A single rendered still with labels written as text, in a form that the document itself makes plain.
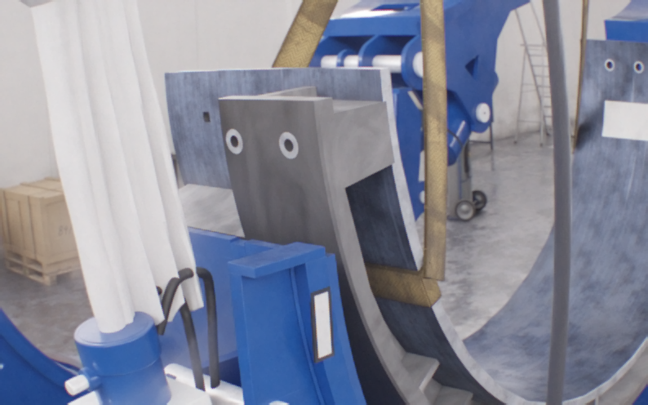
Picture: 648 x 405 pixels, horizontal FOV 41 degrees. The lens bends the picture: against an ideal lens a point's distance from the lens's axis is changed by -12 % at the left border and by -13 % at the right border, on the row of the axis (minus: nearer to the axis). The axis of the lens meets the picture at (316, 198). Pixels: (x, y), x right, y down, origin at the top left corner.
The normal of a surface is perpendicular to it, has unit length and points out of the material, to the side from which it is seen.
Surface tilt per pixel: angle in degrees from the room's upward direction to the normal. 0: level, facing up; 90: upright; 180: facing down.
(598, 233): 45
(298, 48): 103
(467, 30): 90
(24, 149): 90
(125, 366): 94
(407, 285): 115
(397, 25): 92
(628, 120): 75
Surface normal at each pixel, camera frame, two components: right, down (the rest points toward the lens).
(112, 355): 0.12, 0.27
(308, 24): 0.46, 0.39
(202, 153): -0.69, 0.36
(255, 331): 0.72, 0.09
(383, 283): -0.62, 0.58
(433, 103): 0.81, -0.07
